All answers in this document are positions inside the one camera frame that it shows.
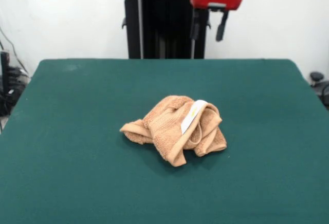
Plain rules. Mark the tan terry towel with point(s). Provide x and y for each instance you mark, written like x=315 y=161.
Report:
x=164 y=126

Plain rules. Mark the dark green table cloth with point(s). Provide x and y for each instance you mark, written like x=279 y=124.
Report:
x=102 y=144

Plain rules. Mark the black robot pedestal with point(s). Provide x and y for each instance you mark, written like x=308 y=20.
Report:
x=159 y=28

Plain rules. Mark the black office chair base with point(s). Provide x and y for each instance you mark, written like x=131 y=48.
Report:
x=316 y=76

